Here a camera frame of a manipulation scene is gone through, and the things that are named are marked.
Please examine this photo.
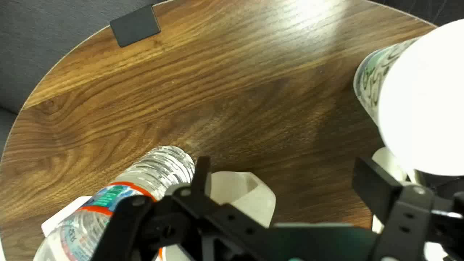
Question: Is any clear plastic water bottle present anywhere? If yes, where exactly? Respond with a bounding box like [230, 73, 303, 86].
[33, 144, 197, 261]

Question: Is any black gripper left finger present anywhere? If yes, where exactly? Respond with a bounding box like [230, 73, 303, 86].
[91, 156, 291, 261]

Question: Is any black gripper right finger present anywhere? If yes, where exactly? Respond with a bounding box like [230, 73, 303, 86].
[351, 156, 464, 261]

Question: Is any printed paper coffee cup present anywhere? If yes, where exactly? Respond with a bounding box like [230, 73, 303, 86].
[352, 19, 464, 179]

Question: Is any beige angular cup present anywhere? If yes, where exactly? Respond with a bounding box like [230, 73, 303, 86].
[207, 170, 278, 230]

